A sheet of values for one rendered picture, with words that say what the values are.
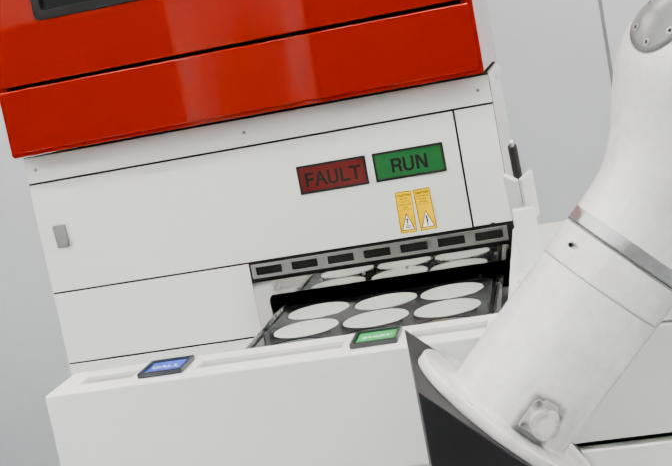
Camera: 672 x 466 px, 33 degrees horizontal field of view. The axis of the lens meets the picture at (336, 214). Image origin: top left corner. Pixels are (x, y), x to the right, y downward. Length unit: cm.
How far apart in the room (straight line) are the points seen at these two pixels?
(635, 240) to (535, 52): 237
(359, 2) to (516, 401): 96
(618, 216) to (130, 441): 67
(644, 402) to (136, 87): 101
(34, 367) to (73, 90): 199
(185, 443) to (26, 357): 249
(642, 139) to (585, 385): 22
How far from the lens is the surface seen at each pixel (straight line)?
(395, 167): 187
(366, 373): 130
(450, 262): 188
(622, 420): 130
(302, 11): 183
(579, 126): 335
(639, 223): 99
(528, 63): 334
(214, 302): 198
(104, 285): 204
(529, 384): 100
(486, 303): 167
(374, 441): 132
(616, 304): 99
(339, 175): 189
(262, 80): 185
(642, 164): 99
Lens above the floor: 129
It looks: 8 degrees down
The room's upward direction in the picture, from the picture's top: 11 degrees counter-clockwise
